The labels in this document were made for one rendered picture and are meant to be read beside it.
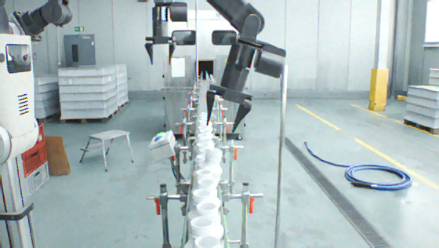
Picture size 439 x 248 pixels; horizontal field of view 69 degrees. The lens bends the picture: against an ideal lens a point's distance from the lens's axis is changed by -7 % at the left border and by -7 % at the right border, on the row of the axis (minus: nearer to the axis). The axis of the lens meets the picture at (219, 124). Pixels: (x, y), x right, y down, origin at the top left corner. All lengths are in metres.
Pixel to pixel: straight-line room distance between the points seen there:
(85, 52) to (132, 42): 1.59
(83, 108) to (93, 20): 4.66
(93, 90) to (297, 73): 6.68
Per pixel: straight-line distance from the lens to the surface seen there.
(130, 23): 11.28
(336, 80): 11.88
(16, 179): 1.23
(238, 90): 0.77
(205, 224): 0.58
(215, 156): 0.81
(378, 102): 9.56
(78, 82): 7.50
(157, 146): 1.26
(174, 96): 5.55
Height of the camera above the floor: 1.43
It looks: 12 degrees down
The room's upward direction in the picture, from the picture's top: straight up
